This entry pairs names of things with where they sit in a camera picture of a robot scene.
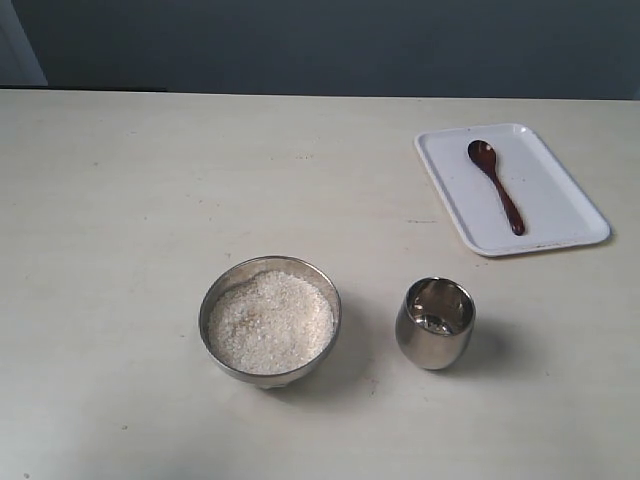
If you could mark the dark red wooden spoon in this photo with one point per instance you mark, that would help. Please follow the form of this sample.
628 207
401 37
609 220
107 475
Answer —
485 158

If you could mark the steel bowl of rice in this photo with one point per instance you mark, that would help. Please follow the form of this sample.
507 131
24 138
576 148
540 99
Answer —
270 321

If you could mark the shiny steel cup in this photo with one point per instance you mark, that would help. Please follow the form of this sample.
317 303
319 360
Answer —
434 323

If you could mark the white plastic tray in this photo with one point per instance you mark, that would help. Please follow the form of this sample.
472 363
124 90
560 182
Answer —
557 213

